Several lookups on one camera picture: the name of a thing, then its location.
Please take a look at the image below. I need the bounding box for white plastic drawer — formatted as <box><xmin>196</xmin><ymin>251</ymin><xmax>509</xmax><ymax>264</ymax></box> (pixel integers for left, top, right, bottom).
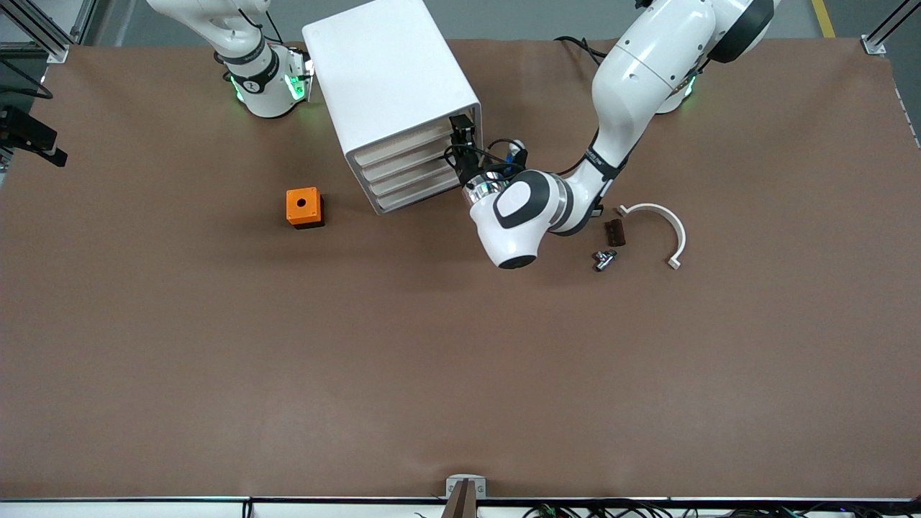
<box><xmin>355</xmin><ymin>137</ymin><xmax>465</xmax><ymax>186</ymax></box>
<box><xmin>363</xmin><ymin>155</ymin><xmax>465</xmax><ymax>202</ymax></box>
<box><xmin>371</xmin><ymin>173</ymin><xmax>472</xmax><ymax>215</ymax></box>
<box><xmin>348</xmin><ymin>108</ymin><xmax>476</xmax><ymax>172</ymax></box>

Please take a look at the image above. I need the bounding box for white drawer cabinet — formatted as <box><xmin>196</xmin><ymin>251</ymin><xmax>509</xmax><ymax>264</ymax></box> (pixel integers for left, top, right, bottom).
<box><xmin>301</xmin><ymin>0</ymin><xmax>483</xmax><ymax>217</ymax></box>

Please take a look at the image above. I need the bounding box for brown table cover sheet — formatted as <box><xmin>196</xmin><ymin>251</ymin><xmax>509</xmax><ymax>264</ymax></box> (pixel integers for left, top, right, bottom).
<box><xmin>0</xmin><ymin>37</ymin><xmax>921</xmax><ymax>501</ymax></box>

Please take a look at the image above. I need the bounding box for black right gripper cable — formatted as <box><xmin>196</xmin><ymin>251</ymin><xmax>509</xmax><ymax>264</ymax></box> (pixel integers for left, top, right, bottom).
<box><xmin>0</xmin><ymin>58</ymin><xmax>55</xmax><ymax>99</ymax></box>

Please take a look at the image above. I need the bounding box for aluminium frame post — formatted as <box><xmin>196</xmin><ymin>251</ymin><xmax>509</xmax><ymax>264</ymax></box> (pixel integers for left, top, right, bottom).
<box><xmin>0</xmin><ymin>0</ymin><xmax>98</xmax><ymax>64</ymax></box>
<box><xmin>862</xmin><ymin>0</ymin><xmax>921</xmax><ymax>55</ymax></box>

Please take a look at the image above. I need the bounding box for black arm base cable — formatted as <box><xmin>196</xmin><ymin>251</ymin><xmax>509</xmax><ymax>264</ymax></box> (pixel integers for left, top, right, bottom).
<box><xmin>554</xmin><ymin>35</ymin><xmax>612</xmax><ymax>67</ymax></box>

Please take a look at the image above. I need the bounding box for orange button enclosure box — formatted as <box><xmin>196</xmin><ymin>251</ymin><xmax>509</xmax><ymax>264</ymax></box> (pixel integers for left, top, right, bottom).
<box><xmin>286</xmin><ymin>187</ymin><xmax>325</xmax><ymax>230</ymax></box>

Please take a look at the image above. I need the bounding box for white curved plastic bracket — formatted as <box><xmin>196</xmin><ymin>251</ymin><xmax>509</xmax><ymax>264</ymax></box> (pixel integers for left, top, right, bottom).
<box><xmin>615</xmin><ymin>203</ymin><xmax>688</xmax><ymax>271</ymax></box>

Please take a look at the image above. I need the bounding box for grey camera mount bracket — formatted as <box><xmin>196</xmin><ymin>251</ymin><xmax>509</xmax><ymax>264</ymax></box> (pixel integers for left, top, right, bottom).
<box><xmin>445</xmin><ymin>475</ymin><xmax>487</xmax><ymax>518</ymax></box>

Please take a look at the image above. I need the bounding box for tangled black cable bundle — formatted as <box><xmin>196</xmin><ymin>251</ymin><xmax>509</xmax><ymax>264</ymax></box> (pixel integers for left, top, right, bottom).
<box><xmin>522</xmin><ymin>502</ymin><xmax>921</xmax><ymax>518</ymax></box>

